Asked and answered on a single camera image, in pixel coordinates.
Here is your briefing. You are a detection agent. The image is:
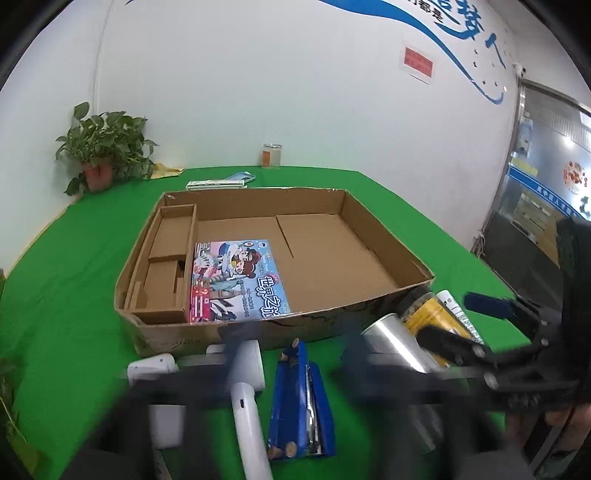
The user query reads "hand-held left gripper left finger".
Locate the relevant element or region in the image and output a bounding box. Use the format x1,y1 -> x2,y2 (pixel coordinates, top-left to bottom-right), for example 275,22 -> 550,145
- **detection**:
60,323 -> 259,480

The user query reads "brown cardboard box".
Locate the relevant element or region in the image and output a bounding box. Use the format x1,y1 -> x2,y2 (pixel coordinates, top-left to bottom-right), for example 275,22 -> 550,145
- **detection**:
114,187 -> 435,357

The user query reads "silver metal can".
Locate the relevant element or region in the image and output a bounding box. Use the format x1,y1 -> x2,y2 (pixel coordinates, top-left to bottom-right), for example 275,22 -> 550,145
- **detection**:
358,313 -> 446,455

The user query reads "white handheld device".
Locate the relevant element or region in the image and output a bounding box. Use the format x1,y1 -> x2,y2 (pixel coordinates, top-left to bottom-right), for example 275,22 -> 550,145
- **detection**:
127,339 -> 273,480

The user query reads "green tablecloth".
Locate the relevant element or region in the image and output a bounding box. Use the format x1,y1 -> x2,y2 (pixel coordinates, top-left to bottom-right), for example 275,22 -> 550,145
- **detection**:
0,165 -> 532,480

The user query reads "white printed tube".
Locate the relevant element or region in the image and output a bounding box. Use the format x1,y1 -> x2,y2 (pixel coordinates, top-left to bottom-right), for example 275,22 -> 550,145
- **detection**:
436,290 -> 485,344

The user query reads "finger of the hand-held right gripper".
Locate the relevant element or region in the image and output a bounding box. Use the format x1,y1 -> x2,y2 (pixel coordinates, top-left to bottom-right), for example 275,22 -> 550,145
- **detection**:
464,291 -> 550,335
417,326 -> 550,377

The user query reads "blue wall decal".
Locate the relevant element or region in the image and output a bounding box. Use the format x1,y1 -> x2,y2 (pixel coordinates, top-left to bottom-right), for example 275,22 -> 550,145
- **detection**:
318,0 -> 509,106

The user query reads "colourful board game box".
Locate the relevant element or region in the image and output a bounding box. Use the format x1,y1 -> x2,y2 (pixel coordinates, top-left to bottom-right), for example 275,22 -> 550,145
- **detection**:
184,239 -> 293,325

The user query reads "red wall sign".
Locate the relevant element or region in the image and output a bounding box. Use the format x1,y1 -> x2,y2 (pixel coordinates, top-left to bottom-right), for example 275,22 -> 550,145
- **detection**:
399,45 -> 437,85

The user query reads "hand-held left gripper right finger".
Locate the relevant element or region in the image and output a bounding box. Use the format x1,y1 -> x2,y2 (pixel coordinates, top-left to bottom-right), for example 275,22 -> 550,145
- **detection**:
342,323 -> 532,480

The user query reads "potted green plant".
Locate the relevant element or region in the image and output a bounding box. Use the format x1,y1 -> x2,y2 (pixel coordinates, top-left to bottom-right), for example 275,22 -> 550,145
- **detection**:
54,102 -> 158,197

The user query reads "blue stapler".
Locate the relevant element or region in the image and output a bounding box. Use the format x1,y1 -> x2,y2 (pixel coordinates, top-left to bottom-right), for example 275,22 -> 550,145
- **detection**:
268,338 -> 337,461

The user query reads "person's right hand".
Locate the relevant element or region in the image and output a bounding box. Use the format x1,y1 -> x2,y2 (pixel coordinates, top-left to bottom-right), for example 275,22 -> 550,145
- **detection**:
505,406 -> 591,462

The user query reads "flat white green box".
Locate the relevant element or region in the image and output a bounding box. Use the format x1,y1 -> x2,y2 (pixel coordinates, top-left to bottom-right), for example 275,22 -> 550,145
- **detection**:
186,179 -> 245,190

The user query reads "glass door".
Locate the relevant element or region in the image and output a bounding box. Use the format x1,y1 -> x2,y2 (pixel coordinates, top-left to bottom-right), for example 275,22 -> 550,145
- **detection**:
471,78 -> 591,296

